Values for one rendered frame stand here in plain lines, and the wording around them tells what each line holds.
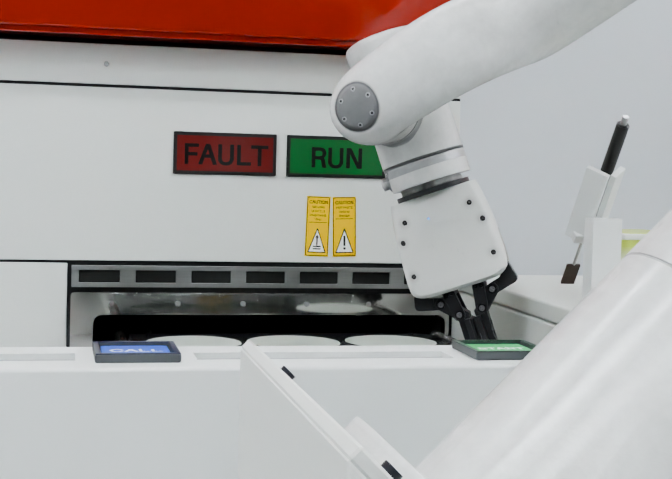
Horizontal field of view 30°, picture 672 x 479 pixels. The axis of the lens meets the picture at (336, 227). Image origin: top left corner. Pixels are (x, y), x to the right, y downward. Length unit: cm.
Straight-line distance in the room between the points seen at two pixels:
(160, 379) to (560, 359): 34
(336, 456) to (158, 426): 41
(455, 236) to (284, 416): 74
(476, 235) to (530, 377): 69
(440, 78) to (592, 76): 207
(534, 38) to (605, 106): 203
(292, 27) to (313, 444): 99
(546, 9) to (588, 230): 21
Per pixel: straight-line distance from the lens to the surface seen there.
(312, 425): 46
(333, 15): 142
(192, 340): 135
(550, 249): 316
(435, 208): 124
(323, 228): 146
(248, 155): 144
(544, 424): 53
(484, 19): 117
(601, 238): 118
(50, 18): 138
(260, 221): 145
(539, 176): 314
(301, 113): 145
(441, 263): 124
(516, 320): 131
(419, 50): 115
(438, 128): 123
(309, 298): 145
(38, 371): 81
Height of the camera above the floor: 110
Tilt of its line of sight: 3 degrees down
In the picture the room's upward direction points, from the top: 2 degrees clockwise
